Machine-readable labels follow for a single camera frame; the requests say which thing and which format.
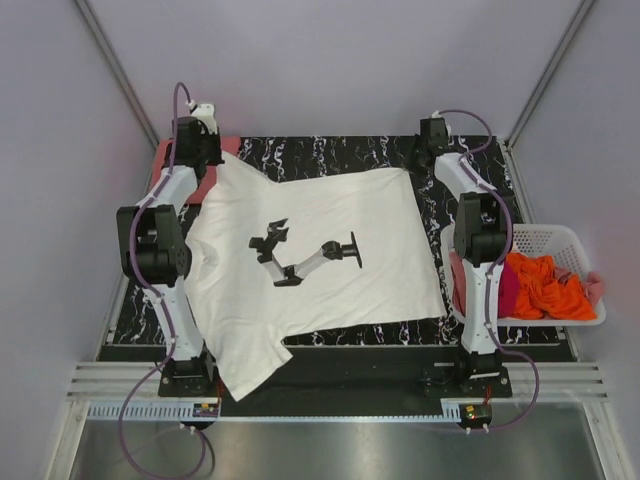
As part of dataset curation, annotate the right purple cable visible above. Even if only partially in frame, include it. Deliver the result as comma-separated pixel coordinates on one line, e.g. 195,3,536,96
434,108,540,434

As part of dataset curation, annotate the white t shirt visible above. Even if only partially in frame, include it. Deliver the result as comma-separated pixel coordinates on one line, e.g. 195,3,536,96
185,155,446,400

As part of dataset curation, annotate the magenta t shirt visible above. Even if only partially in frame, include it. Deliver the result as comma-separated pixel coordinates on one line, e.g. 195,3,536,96
498,263,520,318

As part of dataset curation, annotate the purple cable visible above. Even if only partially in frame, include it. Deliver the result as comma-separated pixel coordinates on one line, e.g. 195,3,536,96
434,108,540,434
117,82,216,479

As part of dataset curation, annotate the orange t shirt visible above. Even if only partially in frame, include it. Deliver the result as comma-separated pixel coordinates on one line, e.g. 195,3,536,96
507,252,597,321

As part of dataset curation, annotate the white plastic laundry basket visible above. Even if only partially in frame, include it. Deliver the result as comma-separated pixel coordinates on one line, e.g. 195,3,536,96
440,223,608,329

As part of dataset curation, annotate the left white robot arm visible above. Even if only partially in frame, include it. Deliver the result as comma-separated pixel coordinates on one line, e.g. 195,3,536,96
116,104,222,397

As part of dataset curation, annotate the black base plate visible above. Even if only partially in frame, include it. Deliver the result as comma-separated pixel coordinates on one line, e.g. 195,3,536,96
159,346,512,418

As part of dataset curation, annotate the folded pink t shirt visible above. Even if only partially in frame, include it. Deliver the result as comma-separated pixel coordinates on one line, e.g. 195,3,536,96
149,136,241,205

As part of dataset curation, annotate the pink t shirt in basket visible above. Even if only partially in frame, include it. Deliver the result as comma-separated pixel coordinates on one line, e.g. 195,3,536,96
449,250,466,316

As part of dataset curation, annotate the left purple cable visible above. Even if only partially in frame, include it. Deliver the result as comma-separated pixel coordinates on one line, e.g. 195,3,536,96
117,82,216,479

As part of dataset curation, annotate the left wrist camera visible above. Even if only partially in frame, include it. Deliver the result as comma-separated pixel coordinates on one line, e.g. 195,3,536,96
185,100,219,135

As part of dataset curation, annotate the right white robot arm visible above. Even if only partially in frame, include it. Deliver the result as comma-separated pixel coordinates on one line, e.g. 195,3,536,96
409,110,513,397

